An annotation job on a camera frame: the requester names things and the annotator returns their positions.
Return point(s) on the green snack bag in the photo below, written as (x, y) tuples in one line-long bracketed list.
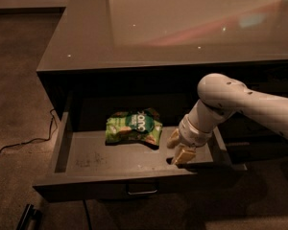
[(143, 126)]

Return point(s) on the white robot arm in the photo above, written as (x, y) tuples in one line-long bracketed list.
[(219, 98)]

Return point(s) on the black metal handle bar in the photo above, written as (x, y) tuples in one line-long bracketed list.
[(30, 218)]

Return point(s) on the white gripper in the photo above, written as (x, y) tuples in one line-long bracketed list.
[(191, 134)]

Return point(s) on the dark drawer cabinet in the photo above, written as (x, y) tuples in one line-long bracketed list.
[(115, 48)]

